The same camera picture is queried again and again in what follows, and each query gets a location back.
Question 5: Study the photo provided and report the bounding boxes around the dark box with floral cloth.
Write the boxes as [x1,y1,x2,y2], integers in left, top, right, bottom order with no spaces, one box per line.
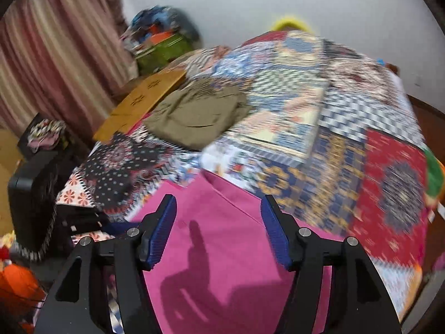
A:
[20,114,71,154]

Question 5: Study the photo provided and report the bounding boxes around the green cardboard box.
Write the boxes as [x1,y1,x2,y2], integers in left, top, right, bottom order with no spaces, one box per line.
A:
[135,36,192,76]

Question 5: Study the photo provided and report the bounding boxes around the wooden board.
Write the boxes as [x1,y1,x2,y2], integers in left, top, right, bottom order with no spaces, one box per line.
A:
[93,67,189,143]

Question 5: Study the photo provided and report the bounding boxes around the olive green pants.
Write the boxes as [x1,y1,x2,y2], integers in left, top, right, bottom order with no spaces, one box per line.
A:
[144,77,253,152]

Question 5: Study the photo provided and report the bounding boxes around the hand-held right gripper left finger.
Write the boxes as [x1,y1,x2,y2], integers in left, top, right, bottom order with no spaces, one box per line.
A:
[35,194,178,334]

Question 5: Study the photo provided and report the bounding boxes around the pink pants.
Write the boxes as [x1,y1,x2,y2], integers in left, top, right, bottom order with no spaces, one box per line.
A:
[127,170,348,334]

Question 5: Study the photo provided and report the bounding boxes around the pile of clothes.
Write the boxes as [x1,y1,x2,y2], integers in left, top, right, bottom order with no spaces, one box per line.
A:
[121,5,201,53]

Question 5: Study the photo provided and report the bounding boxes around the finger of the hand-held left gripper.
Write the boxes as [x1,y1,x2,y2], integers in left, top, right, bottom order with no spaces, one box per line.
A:
[57,206,112,229]
[71,221,141,242]

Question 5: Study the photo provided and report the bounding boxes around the patchwork quilt bed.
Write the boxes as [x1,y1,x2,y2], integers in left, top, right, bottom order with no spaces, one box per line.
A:
[14,30,433,334]

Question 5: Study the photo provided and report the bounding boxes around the orange cloth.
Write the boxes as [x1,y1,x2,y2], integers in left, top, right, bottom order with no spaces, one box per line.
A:
[0,260,46,307]

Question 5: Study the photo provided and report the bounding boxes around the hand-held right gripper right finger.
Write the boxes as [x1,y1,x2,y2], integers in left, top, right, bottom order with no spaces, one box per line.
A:
[260,195,402,334]

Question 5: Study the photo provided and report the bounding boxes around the yellow curved headboard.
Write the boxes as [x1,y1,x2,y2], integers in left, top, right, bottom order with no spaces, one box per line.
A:
[270,14,311,33]

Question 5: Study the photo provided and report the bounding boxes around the striped curtain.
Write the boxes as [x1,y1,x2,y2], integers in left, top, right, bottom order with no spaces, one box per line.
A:
[0,0,140,138]

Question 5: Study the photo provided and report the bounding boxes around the yellow green plush blanket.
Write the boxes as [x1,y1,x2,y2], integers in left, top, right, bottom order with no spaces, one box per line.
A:
[426,149,445,203]

